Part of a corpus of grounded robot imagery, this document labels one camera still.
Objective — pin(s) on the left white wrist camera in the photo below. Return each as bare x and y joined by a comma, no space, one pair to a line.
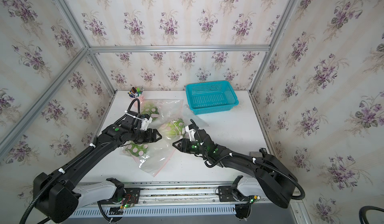
145,122

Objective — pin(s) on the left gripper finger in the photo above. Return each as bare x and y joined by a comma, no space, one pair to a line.
154,140
153,134

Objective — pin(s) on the pink pen cup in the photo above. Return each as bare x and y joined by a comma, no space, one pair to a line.
141,98

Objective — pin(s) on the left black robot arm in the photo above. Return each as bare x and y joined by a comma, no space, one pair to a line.
57,195

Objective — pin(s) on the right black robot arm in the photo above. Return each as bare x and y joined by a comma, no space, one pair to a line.
266,172

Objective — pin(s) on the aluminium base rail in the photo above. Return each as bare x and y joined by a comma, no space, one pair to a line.
178,193

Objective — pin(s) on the zip-top bag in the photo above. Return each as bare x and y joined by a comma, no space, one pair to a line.
186,114
167,108
155,159

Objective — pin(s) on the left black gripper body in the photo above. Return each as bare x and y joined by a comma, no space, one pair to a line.
141,136

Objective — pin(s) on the grey block with black device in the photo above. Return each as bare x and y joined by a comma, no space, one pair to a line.
260,154

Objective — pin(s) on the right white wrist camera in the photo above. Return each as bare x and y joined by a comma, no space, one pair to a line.
190,132

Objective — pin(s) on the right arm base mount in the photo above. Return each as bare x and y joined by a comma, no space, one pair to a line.
243,189

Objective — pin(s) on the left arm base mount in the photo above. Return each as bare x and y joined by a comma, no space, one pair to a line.
126,197

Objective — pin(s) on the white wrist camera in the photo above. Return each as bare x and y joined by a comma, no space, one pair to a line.
145,122
190,132

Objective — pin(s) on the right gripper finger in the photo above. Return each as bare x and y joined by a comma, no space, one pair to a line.
181,142
181,147

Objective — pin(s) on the black chair edge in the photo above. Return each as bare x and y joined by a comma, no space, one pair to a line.
371,215

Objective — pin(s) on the teal plastic basket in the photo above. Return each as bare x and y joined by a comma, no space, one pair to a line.
211,97

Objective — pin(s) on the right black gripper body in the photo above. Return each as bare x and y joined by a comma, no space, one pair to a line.
192,148

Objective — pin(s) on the chinese cabbage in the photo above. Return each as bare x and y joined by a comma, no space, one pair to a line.
137,150
173,130
149,108

